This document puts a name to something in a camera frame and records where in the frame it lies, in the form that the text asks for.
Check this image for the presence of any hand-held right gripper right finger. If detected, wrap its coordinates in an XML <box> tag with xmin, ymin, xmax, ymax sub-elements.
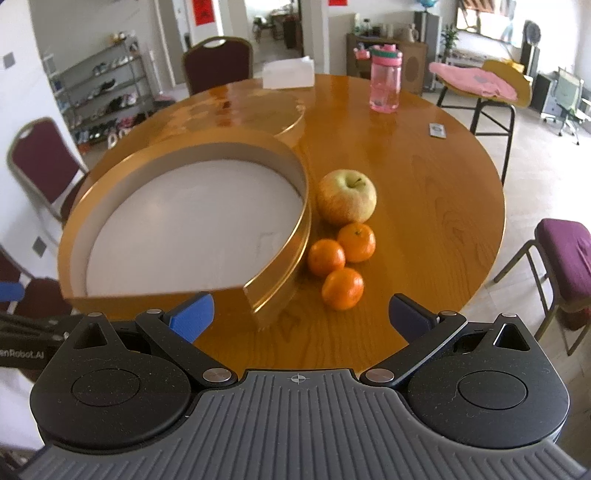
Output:
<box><xmin>359</xmin><ymin>294</ymin><xmax>533</xmax><ymax>388</ymax></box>

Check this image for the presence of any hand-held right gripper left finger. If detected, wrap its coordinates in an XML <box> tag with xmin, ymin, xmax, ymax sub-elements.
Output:
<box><xmin>65</xmin><ymin>292</ymin><xmax>238</xmax><ymax>388</ymax></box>

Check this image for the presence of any orange tangerine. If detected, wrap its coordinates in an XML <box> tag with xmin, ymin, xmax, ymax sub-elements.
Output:
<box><xmin>308</xmin><ymin>239</ymin><xmax>346</xmax><ymax>277</ymax></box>
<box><xmin>322</xmin><ymin>268</ymin><xmax>365</xmax><ymax>311</ymax></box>
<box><xmin>337</xmin><ymin>222</ymin><xmax>376</xmax><ymax>263</ymax></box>

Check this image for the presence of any white round tray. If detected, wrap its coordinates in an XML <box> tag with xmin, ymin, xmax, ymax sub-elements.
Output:
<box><xmin>58</xmin><ymin>131</ymin><xmax>312</xmax><ymax>330</ymax></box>

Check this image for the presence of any yellow-red apple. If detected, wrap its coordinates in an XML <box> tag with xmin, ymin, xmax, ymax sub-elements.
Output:
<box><xmin>316</xmin><ymin>169</ymin><xmax>378</xmax><ymax>226</ymax></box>

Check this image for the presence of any round wooden desktop table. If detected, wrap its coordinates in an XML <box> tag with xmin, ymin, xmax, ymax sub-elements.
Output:
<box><xmin>78</xmin><ymin>74</ymin><xmax>506</xmax><ymax>372</ymax></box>

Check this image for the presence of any maroon banquet chair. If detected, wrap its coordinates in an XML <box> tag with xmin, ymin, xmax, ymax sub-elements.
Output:
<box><xmin>182</xmin><ymin>37</ymin><xmax>254</xmax><ymax>96</ymax></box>
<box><xmin>7</xmin><ymin>117</ymin><xmax>90</xmax><ymax>227</ymax></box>
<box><xmin>0</xmin><ymin>244</ymin><xmax>70</xmax><ymax>319</ymax></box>

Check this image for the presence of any purple cushioned stool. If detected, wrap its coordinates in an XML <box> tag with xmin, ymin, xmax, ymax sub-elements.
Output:
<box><xmin>494</xmin><ymin>218</ymin><xmax>591</xmax><ymax>356</ymax></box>

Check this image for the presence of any metal shoe rack with shoes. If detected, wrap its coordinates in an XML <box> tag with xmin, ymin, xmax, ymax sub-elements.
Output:
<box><xmin>44</xmin><ymin>39</ymin><xmax>155</xmax><ymax>148</ymax></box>

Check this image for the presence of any pink water bottle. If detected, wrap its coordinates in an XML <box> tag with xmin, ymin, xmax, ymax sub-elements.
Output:
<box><xmin>369</xmin><ymin>45</ymin><xmax>402</xmax><ymax>113</ymax></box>

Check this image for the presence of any pink cloth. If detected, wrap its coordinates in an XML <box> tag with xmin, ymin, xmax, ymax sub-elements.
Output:
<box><xmin>428</xmin><ymin>62</ymin><xmax>518</xmax><ymax>99</ymax></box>

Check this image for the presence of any wooden cabinet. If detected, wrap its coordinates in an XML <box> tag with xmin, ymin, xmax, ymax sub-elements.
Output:
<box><xmin>346</xmin><ymin>32</ymin><xmax>430</xmax><ymax>93</ymax></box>

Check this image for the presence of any white tissue box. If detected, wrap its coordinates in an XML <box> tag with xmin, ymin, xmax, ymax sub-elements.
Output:
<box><xmin>262</xmin><ymin>56</ymin><xmax>316</xmax><ymax>89</ymax></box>

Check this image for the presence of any green office chair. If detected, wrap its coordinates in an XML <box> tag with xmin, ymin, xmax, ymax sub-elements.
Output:
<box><xmin>542</xmin><ymin>67</ymin><xmax>586</xmax><ymax>137</ymax></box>

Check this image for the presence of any potted green plant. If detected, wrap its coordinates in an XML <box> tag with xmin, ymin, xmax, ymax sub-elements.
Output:
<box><xmin>441</xmin><ymin>25</ymin><xmax>460</xmax><ymax>61</ymax></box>

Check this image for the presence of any standing fan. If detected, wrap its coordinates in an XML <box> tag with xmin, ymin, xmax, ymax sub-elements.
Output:
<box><xmin>521</xmin><ymin>22</ymin><xmax>542</xmax><ymax>77</ymax></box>

